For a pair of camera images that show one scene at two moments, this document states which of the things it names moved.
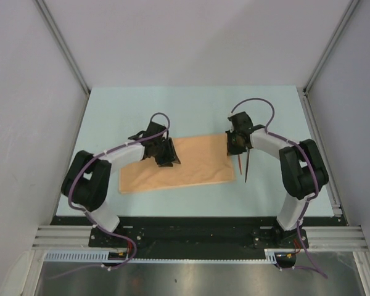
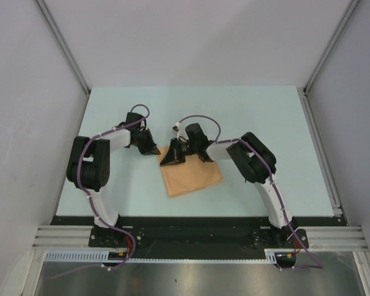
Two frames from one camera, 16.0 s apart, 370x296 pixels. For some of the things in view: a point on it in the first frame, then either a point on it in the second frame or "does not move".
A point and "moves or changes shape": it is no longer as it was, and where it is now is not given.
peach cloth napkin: [203, 160] moves or changes shape
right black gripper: [232, 150] to [171, 158]
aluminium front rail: [327, 237] does not move
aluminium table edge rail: [163, 238] does not move
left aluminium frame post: [58, 36] does not move
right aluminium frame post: [307, 105] does not move
